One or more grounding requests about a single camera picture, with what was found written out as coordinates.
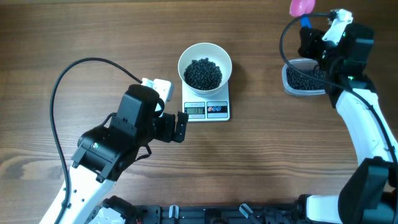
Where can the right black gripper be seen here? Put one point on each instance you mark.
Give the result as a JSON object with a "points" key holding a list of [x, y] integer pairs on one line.
{"points": [[310, 42]]}

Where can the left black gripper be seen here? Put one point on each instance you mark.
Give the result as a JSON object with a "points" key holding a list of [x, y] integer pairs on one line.
{"points": [[168, 127]]}

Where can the pink scoop with blue handle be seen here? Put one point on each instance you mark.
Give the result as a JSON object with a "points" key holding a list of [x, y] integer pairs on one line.
{"points": [[302, 7]]}

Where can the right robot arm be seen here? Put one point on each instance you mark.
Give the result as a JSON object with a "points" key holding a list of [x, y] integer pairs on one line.
{"points": [[370, 195]]}

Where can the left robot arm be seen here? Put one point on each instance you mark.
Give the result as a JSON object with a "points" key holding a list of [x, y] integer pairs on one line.
{"points": [[104, 153]]}

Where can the white digital kitchen scale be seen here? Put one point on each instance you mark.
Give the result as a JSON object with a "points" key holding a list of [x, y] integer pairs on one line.
{"points": [[206, 108]]}

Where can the black beans in bowl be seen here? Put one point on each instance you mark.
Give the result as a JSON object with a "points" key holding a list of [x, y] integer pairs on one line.
{"points": [[203, 74]]}

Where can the white bowl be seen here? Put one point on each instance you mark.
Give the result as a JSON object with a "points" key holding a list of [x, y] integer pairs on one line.
{"points": [[215, 54]]}

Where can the black beans in container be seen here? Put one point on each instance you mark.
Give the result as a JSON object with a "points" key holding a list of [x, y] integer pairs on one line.
{"points": [[300, 82]]}

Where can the clear plastic container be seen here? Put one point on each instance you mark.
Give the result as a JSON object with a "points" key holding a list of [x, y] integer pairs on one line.
{"points": [[301, 64]]}

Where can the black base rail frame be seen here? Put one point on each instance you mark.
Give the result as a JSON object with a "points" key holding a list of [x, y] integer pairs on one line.
{"points": [[117, 210]]}

